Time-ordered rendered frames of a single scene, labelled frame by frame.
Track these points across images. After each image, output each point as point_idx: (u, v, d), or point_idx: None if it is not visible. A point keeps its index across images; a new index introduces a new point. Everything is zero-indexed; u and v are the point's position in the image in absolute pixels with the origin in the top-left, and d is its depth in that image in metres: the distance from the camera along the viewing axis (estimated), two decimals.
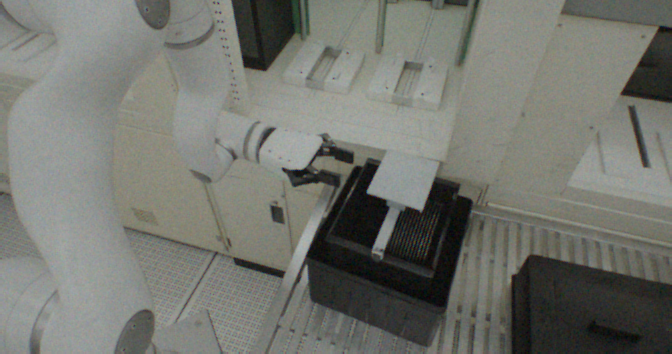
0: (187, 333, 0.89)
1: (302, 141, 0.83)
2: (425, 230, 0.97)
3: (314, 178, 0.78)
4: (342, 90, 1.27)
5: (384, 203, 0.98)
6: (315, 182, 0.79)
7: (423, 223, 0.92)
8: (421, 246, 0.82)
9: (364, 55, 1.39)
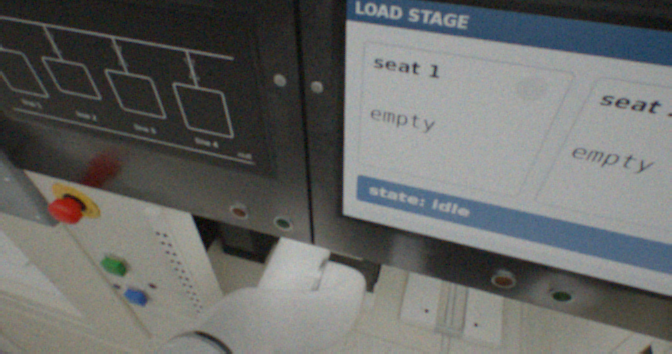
0: None
1: None
2: None
3: None
4: (365, 308, 0.95)
5: None
6: None
7: None
8: None
9: None
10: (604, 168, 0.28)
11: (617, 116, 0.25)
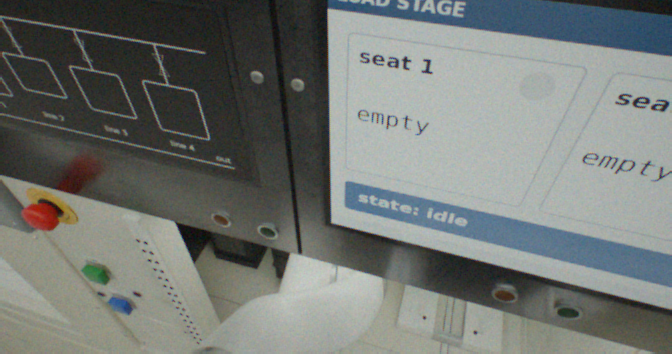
0: None
1: None
2: None
3: None
4: None
5: None
6: None
7: None
8: None
9: None
10: (618, 175, 0.25)
11: (635, 117, 0.22)
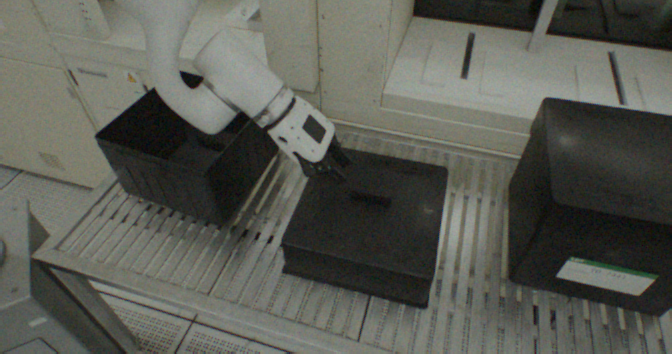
0: (2, 216, 0.96)
1: None
2: None
3: (334, 145, 0.83)
4: None
5: None
6: (338, 144, 0.82)
7: None
8: None
9: None
10: None
11: None
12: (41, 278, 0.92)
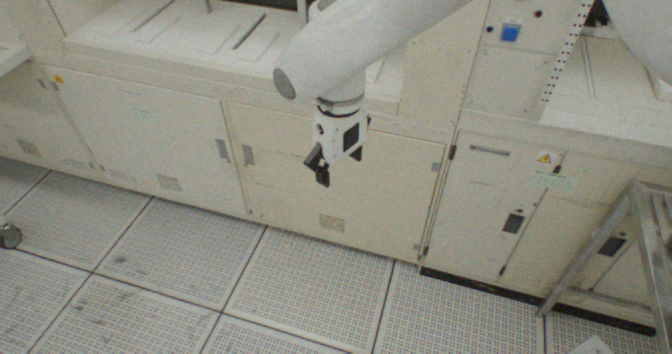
0: None
1: None
2: None
3: None
4: (613, 35, 1.40)
5: None
6: None
7: None
8: None
9: None
10: None
11: None
12: None
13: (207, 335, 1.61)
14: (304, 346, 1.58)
